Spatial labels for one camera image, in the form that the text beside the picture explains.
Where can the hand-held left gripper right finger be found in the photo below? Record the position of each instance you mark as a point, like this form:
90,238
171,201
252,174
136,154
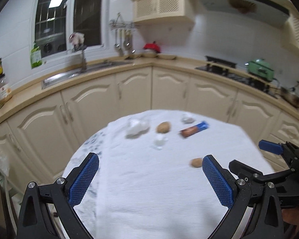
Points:
216,179

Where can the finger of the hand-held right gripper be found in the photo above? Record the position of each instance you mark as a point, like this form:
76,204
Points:
270,147
239,167

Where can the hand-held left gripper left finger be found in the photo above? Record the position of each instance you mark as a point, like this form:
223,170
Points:
84,179

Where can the brown walnut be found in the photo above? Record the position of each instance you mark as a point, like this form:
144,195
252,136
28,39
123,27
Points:
196,163
163,127

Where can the blue brown snack wrapper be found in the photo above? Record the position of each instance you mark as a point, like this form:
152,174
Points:
194,129

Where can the grey paper ball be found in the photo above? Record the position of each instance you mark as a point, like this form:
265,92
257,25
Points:
188,118

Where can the cream cabinet drawer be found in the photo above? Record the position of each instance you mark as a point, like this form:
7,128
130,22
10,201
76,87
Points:
289,128

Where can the floral tablecloth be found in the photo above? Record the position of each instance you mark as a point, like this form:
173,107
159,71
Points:
87,142

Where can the steel pot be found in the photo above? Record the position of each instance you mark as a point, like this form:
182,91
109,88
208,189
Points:
291,98

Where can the white towel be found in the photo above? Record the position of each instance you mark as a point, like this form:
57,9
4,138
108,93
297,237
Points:
152,191

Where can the green electric pot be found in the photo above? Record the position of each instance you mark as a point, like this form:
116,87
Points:
260,69

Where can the black portable induction cooker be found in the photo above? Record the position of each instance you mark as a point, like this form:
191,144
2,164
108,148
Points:
220,61

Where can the steel double sink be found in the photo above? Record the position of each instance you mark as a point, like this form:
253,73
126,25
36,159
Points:
72,74

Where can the steel faucet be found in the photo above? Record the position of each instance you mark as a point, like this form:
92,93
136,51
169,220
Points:
83,59

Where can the clear plastic jar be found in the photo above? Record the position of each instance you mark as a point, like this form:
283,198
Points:
3,89

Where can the green glass bottle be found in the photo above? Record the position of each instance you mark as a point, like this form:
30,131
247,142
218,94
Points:
36,57

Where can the tan shallow dish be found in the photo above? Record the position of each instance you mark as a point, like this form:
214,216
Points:
167,57

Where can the hanging steel utensil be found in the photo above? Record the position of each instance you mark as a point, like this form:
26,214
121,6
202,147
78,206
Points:
117,43
132,43
126,42

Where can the pink dish rag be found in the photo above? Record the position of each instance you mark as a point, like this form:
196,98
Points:
76,39

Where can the white bowl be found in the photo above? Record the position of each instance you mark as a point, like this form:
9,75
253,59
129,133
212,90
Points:
149,54

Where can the red pot lid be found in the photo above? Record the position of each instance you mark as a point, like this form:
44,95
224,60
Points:
152,46

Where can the range hood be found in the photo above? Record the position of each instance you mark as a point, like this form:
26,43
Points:
239,2

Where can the hanging utensil rack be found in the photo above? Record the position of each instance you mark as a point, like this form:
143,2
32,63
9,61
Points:
123,25

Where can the dark sliding window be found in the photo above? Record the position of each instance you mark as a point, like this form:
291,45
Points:
87,12

